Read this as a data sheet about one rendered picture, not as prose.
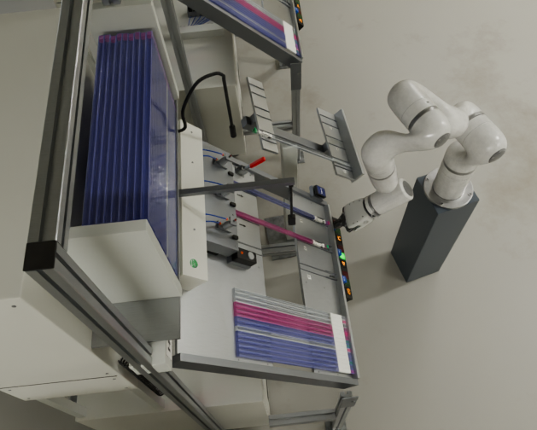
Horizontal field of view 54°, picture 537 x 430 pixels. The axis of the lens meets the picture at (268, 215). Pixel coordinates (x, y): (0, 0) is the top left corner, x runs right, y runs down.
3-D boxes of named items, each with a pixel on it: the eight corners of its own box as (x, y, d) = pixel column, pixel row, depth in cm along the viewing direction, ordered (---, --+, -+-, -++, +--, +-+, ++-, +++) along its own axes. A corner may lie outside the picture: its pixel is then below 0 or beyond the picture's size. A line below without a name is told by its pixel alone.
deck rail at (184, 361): (342, 383, 178) (358, 379, 174) (344, 389, 177) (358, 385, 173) (165, 358, 132) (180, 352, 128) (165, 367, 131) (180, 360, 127)
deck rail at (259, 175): (315, 208, 211) (327, 201, 207) (315, 212, 210) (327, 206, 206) (165, 140, 165) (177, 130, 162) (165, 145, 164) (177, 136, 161)
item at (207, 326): (244, 180, 185) (254, 173, 182) (261, 371, 153) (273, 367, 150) (166, 145, 164) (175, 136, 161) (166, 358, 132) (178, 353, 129)
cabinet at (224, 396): (259, 280, 270) (248, 222, 216) (271, 427, 236) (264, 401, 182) (131, 293, 270) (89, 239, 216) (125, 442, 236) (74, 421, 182)
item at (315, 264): (318, 208, 208) (324, 205, 206) (347, 380, 175) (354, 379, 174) (285, 194, 196) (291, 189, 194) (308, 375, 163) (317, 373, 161)
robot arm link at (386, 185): (357, 139, 171) (371, 177, 198) (370, 183, 165) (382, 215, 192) (384, 130, 169) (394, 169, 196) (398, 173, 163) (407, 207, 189)
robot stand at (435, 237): (422, 241, 276) (457, 164, 215) (439, 270, 268) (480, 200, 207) (390, 252, 274) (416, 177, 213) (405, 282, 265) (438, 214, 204)
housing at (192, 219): (174, 152, 168) (202, 129, 159) (175, 299, 143) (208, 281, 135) (152, 142, 162) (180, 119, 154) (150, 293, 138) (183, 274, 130)
